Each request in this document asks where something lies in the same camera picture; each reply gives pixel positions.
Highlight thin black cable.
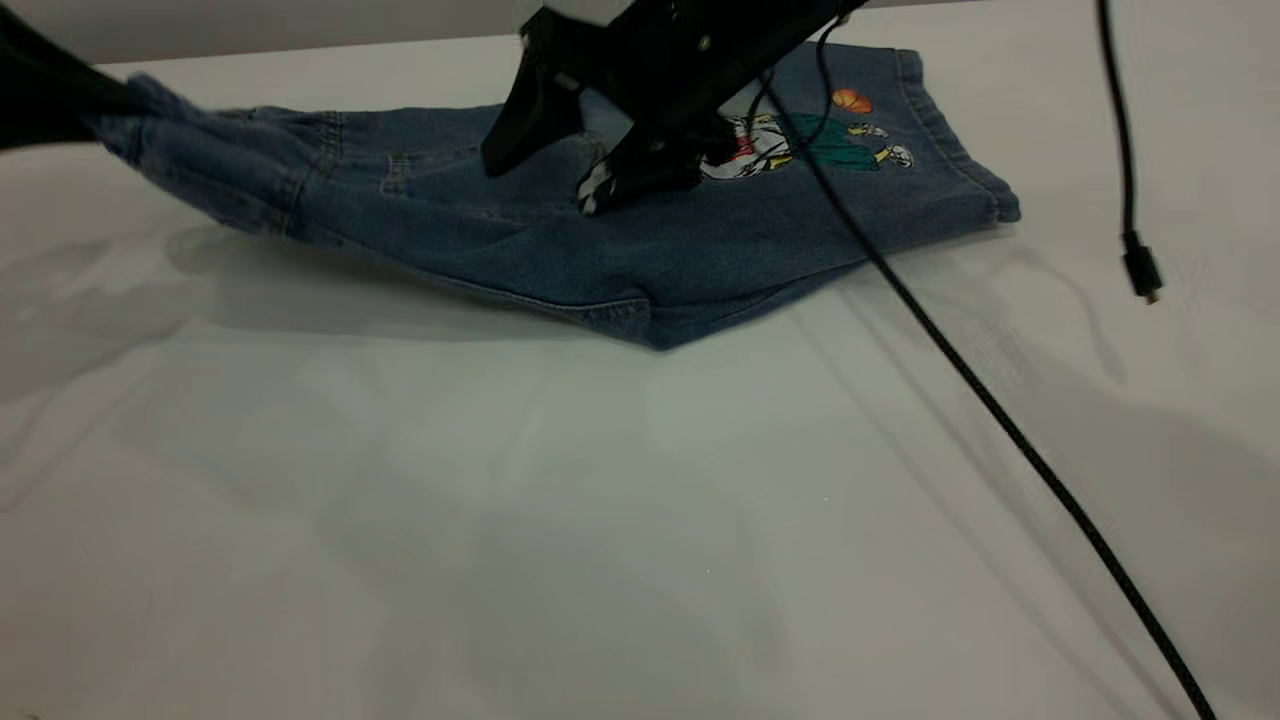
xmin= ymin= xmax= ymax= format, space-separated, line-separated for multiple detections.
xmin=742 ymin=12 xmax=853 ymax=173

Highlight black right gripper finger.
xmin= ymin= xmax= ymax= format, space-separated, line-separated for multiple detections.
xmin=480 ymin=58 xmax=588 ymax=180

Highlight scuffed right gripper finger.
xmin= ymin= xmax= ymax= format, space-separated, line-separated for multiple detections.
xmin=575 ymin=118 xmax=738 ymax=217

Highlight thick black braided cable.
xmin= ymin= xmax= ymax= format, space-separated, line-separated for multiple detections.
xmin=755 ymin=65 xmax=1219 ymax=720

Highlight black cable with plug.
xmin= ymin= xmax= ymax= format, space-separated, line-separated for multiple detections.
xmin=1097 ymin=0 xmax=1164 ymax=305

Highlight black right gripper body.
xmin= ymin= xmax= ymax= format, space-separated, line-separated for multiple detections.
xmin=518 ymin=0 xmax=873 ymax=138

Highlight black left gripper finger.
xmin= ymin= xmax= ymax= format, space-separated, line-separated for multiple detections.
xmin=0 ymin=8 xmax=149 ymax=153

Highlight blue denim kids pants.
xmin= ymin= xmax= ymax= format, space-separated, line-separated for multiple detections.
xmin=85 ymin=42 xmax=1022 ymax=352

